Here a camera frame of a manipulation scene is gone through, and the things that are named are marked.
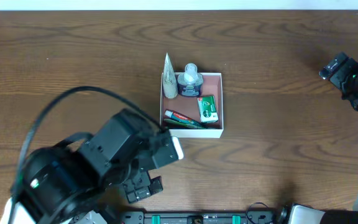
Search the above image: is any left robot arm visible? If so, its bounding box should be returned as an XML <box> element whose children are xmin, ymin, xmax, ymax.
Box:
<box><xmin>0</xmin><ymin>109</ymin><xmax>184</xmax><ymax>223</ymax></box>

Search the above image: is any white cream tube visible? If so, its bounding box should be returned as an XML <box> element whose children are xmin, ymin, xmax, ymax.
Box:
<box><xmin>162</xmin><ymin>54</ymin><xmax>178</xmax><ymax>99</ymax></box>

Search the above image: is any left black cable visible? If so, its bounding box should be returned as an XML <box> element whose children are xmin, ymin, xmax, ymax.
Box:
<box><xmin>7</xmin><ymin>85</ymin><xmax>164</xmax><ymax>224</ymax></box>

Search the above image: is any white box with pink interior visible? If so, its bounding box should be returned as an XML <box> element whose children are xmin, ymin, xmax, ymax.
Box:
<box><xmin>159</xmin><ymin>73</ymin><xmax>224</xmax><ymax>139</ymax></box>

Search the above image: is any blue clear bottle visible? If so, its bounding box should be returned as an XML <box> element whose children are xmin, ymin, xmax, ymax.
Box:
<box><xmin>177</xmin><ymin>63</ymin><xmax>204</xmax><ymax>97</ymax></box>

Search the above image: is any Colgate toothpaste tube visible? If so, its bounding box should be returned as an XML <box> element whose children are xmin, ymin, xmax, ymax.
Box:
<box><xmin>165</xmin><ymin>110</ymin><xmax>203</xmax><ymax>127</ymax></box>

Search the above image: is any green toothbrush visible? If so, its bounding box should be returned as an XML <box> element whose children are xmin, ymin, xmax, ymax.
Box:
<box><xmin>163</xmin><ymin>119</ymin><xmax>214</xmax><ymax>129</ymax></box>

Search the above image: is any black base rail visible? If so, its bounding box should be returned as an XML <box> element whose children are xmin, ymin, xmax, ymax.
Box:
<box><xmin>107</xmin><ymin>209</ymin><xmax>289</xmax><ymax>224</ymax></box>

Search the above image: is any green white soap packet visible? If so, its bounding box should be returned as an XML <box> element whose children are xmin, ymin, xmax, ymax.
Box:
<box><xmin>197</xmin><ymin>95</ymin><xmax>219</xmax><ymax>123</ymax></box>

